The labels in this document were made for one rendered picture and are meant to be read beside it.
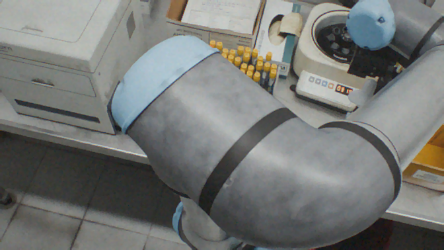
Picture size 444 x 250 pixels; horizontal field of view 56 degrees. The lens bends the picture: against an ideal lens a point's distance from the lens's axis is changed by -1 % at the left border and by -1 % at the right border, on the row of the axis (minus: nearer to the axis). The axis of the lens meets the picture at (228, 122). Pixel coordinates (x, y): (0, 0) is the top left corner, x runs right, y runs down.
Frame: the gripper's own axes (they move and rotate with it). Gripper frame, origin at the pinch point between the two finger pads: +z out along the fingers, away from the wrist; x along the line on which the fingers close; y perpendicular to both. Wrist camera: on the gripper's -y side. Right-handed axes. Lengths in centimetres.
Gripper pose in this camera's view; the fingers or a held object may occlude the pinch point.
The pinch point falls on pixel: (369, 94)
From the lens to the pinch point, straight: 97.5
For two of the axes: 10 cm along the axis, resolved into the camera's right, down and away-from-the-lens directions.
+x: -2.9, 8.0, -5.2
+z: -0.5, 5.3, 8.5
